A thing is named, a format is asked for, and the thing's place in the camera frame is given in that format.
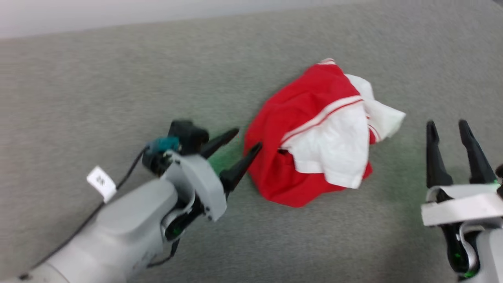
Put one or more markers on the grey fabric sofa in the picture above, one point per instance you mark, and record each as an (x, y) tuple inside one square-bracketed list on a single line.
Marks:
[(118, 78)]

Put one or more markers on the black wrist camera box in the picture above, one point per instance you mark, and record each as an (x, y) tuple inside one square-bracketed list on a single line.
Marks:
[(188, 135)]

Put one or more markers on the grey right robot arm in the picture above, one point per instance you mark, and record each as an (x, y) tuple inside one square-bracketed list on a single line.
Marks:
[(491, 255)]

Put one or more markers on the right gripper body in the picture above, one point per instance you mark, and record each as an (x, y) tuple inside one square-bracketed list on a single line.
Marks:
[(463, 206)]

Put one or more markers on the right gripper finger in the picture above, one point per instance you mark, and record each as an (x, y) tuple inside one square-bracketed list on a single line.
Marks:
[(436, 161), (477, 157)]

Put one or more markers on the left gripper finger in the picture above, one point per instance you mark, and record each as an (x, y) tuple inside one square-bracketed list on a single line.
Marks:
[(218, 142), (237, 171)]

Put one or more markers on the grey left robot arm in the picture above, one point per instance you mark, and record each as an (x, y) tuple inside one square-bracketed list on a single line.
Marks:
[(118, 228)]

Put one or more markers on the red and white garment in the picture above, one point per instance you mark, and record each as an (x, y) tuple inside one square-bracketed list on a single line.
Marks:
[(283, 118)]

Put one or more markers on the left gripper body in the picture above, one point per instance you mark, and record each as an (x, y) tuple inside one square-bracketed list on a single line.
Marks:
[(196, 177)]

